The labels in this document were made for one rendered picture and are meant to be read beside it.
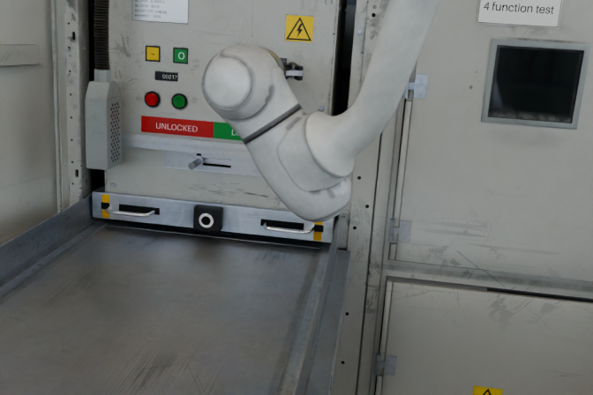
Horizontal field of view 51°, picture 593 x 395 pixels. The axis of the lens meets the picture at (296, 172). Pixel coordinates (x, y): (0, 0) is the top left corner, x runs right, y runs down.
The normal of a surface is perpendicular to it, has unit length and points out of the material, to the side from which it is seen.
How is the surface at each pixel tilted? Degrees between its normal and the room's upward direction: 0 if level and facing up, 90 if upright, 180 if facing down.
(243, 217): 90
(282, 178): 101
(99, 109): 90
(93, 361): 0
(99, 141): 90
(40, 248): 90
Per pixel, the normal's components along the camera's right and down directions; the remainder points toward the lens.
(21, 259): 0.99, 0.09
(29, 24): 0.91, 0.15
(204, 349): 0.06, -0.97
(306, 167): -0.30, 0.40
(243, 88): 0.00, 0.22
